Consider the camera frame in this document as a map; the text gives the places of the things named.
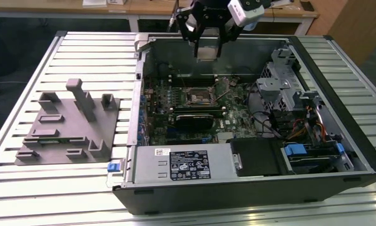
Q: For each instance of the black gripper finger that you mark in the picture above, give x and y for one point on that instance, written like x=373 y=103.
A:
x=231 y=31
x=184 y=23

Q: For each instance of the silver CPU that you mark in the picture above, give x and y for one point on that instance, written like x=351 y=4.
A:
x=207 y=54

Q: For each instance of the CPU socket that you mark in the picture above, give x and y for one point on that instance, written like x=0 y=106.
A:
x=200 y=96

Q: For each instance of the wooden desk white legs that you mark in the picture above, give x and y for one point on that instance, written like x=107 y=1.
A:
x=119 y=8

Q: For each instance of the black phone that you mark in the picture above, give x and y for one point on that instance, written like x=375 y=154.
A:
x=307 y=5

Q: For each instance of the metal drive cage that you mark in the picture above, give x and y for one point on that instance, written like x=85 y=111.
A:
x=269 y=87

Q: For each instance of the white box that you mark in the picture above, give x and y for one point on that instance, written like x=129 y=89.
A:
x=93 y=2

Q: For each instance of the green motherboard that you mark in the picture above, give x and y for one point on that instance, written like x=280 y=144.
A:
x=237 y=122

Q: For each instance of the wooden cabinet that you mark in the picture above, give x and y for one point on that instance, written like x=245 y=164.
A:
x=357 y=28

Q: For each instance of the black graphics card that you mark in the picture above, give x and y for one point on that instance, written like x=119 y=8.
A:
x=193 y=122

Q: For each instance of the small silver heatsink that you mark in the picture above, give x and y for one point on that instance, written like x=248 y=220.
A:
x=225 y=136

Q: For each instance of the black expansion slot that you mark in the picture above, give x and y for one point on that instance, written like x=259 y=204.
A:
x=184 y=141

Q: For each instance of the black plastic shroud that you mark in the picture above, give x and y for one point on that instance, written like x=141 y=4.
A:
x=256 y=157

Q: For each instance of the blue disk carrier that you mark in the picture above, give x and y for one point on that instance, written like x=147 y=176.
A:
x=293 y=150

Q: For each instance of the grey parts rack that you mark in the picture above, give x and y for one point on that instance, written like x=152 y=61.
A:
x=71 y=131

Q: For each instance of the blue disk bay tab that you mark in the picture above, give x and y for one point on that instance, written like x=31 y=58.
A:
x=339 y=147

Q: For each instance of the grey power supply unit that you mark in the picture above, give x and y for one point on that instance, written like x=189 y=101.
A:
x=149 y=164

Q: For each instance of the green RAM stick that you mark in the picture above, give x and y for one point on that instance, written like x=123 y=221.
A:
x=60 y=140

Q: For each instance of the blue case latch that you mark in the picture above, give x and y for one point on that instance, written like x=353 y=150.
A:
x=113 y=166

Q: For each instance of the black PC case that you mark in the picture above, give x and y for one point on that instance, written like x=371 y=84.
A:
x=207 y=197

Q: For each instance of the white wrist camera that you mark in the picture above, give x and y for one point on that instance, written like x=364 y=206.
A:
x=244 y=14

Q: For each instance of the grey plastic drive bracket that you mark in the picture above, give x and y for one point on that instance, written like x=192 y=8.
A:
x=307 y=96

